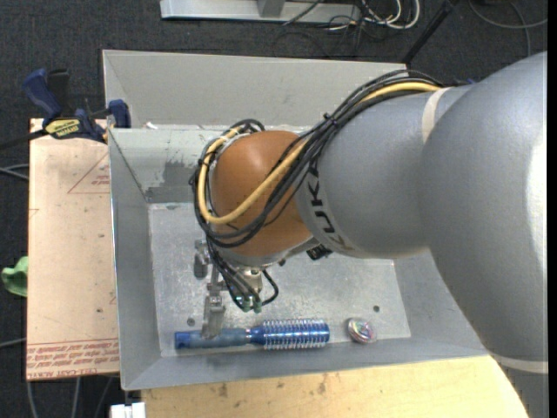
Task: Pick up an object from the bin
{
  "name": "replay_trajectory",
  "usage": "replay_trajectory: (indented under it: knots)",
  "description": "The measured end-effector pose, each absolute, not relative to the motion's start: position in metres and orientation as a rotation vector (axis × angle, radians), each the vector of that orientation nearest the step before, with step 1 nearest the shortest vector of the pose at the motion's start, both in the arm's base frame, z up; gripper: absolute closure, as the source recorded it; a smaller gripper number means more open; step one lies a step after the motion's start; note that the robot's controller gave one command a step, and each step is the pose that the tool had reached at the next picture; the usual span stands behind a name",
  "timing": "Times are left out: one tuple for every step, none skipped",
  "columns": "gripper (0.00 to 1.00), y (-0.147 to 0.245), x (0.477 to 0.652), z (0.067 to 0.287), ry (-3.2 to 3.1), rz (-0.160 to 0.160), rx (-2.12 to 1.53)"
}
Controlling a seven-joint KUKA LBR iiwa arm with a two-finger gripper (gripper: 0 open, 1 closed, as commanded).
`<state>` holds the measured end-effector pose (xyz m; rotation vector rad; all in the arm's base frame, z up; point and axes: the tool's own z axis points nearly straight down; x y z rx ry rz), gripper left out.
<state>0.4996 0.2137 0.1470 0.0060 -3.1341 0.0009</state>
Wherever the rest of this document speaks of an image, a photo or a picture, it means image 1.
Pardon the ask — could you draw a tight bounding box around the shiny multicoloured round disc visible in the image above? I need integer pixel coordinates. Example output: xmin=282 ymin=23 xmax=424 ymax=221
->
xmin=346 ymin=316 xmax=379 ymax=345

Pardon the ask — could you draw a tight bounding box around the black cylinder on white bracket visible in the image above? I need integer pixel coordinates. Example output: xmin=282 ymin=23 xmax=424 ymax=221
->
xmin=305 ymin=242 xmax=334 ymax=261

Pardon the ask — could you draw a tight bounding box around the blue round hairbrush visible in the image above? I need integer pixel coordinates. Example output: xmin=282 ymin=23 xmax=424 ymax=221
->
xmin=174 ymin=317 xmax=331 ymax=352

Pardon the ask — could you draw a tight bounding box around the grey metal bin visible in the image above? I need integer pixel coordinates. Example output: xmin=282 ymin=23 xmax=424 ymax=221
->
xmin=102 ymin=49 xmax=489 ymax=392

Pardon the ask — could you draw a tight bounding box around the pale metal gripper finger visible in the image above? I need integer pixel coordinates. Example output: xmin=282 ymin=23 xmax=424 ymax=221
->
xmin=211 ymin=295 xmax=227 ymax=331
xmin=200 ymin=303 xmax=216 ymax=340

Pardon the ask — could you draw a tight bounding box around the brown cardboard board red print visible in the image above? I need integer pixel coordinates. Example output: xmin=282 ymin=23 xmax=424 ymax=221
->
xmin=25 ymin=118 xmax=121 ymax=381

